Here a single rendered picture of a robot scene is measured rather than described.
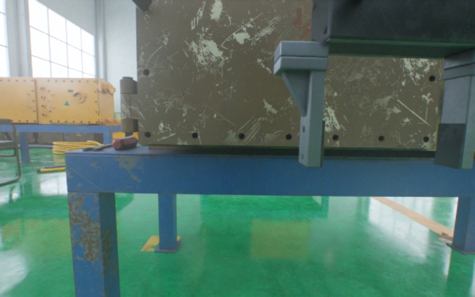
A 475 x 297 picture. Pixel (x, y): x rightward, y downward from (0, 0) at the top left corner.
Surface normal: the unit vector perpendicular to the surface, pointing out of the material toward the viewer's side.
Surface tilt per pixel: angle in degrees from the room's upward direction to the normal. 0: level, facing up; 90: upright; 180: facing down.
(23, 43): 90
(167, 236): 90
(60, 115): 90
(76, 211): 90
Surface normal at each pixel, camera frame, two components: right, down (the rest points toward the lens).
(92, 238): 0.00, 0.11
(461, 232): -1.00, -0.02
